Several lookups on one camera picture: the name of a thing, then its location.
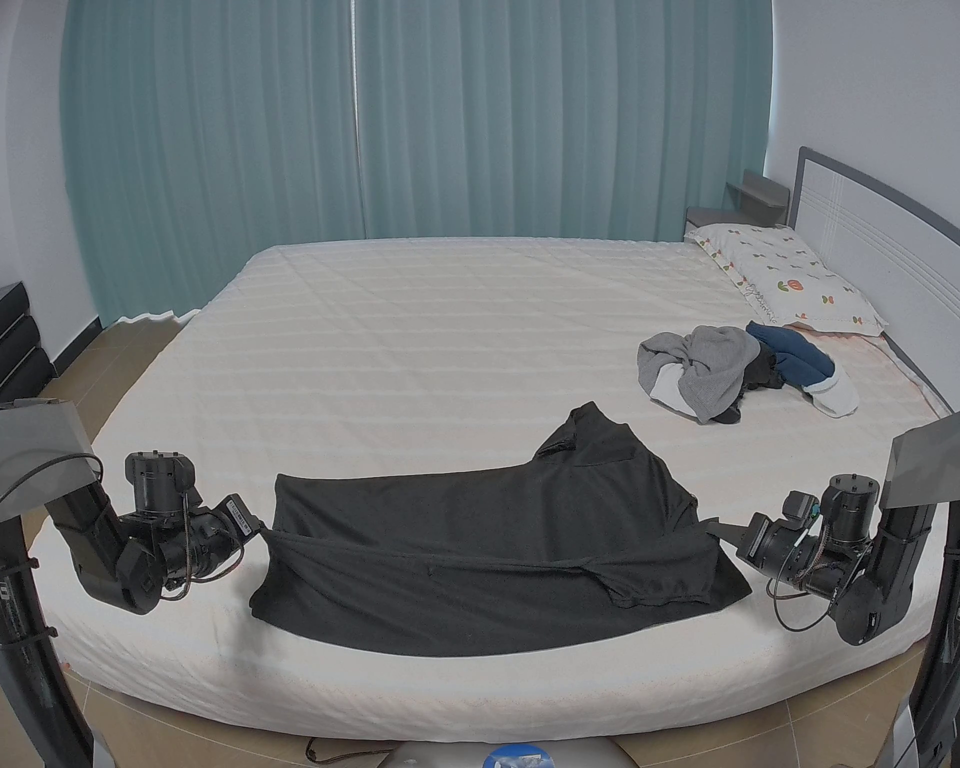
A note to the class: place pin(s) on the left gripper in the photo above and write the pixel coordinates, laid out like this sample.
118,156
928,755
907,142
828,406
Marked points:
221,536

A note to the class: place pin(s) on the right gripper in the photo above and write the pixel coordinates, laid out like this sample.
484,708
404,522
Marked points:
769,547

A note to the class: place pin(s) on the black T-shirt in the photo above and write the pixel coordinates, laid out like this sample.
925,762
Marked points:
465,540

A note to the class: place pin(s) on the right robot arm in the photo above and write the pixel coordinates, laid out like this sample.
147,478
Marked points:
900,555

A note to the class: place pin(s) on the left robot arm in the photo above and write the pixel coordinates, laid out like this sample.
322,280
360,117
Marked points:
82,525

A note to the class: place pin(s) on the pile of clothes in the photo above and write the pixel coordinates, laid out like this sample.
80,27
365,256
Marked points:
712,367

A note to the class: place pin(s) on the bed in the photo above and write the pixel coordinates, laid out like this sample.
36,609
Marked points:
450,337

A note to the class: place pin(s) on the white printed pillow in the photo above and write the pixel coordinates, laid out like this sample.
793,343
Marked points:
787,277

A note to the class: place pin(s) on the dark grey chest of drawers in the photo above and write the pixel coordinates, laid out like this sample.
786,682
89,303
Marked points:
22,352

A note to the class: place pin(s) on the grey bedside table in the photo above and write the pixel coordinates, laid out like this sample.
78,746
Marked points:
742,199

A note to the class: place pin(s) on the blue-green curtain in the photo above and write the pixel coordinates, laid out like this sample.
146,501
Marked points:
210,150
562,112

